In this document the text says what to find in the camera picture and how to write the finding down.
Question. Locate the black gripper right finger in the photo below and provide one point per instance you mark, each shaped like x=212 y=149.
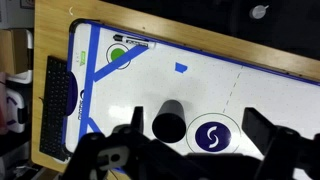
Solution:
x=283 y=150

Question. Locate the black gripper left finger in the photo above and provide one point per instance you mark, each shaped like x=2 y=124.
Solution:
x=96 y=150

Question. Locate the white marker with black cap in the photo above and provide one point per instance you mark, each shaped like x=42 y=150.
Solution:
x=136 y=42

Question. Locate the black cup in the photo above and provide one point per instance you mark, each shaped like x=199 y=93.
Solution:
x=168 y=125

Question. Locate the short blue tape strip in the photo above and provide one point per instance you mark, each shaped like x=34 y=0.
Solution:
x=93 y=126

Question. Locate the black keyboard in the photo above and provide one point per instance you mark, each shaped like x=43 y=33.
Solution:
x=53 y=110

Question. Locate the long blue tape strip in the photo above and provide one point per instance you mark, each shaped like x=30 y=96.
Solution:
x=90 y=83

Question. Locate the medium blue tape strip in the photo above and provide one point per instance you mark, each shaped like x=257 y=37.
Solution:
x=116 y=63

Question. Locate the white plastic device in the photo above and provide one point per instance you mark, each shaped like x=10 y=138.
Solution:
x=15 y=110

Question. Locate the green label sticker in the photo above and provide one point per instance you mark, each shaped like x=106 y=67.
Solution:
x=82 y=58

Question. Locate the white air hockey table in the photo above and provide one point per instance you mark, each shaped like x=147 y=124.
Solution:
x=200 y=86

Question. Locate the small blue block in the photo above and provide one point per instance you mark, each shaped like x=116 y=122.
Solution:
x=181 y=67

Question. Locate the brown cardboard carton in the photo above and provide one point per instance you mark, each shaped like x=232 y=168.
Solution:
x=13 y=51

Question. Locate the grey round knob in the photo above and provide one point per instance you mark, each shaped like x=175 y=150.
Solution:
x=258 y=12

